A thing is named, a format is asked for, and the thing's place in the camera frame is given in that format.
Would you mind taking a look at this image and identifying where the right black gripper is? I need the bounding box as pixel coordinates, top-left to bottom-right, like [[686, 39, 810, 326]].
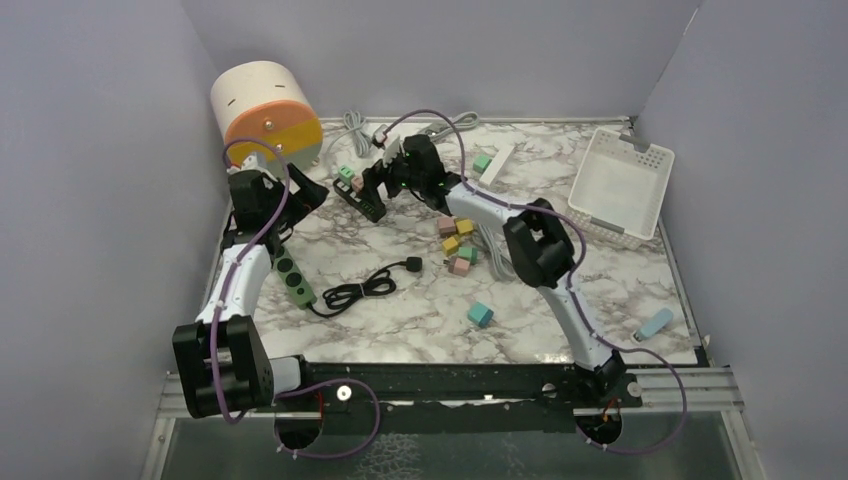
[[356, 144, 425, 209]]

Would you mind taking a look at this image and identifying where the pink plug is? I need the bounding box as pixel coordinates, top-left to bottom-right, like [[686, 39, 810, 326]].
[[447, 257, 472, 277], [351, 175, 364, 194], [436, 216, 457, 238]]

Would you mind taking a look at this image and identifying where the green plug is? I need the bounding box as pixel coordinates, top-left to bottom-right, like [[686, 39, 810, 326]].
[[338, 165, 356, 186], [472, 155, 493, 175]]

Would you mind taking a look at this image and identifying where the black power strip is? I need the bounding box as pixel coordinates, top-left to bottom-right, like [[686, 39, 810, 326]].
[[333, 179, 386, 223]]

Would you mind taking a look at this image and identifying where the green power strip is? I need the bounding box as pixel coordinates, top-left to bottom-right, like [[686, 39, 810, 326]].
[[273, 246, 317, 309]]

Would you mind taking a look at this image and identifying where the yellow plug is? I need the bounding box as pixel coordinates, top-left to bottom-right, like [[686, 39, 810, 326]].
[[441, 235, 461, 257], [455, 218, 474, 236]]

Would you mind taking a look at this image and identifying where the white power strip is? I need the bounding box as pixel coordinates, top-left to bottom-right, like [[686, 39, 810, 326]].
[[479, 146, 515, 187]]

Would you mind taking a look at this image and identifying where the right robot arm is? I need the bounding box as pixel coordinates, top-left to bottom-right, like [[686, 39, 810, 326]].
[[358, 134, 626, 407]]

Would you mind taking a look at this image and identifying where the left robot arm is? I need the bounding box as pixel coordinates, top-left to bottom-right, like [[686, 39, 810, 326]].
[[172, 165, 328, 421]]

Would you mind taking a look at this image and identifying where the round cream drawer cabinet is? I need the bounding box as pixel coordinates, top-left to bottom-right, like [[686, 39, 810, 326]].
[[210, 60, 323, 175]]

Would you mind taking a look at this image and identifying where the white plastic basket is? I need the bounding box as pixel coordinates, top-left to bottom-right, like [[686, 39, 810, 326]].
[[568, 128, 675, 250]]

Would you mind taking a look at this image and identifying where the light blue small device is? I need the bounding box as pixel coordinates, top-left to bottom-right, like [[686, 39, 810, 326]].
[[632, 308, 674, 342]]

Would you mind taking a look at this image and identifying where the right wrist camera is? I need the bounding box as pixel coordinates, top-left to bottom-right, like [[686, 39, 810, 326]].
[[372, 131, 402, 167]]

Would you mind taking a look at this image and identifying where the grey coiled cable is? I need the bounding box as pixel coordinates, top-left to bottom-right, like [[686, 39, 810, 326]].
[[329, 109, 480, 160]]

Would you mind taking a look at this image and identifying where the black cable with plug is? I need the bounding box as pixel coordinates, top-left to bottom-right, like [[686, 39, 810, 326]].
[[311, 256, 424, 319]]

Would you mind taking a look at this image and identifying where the white cable of white strip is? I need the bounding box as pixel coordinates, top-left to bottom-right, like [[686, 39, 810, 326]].
[[476, 223, 518, 280]]

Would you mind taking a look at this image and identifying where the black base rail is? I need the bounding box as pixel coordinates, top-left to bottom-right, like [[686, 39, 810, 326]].
[[274, 362, 643, 411]]

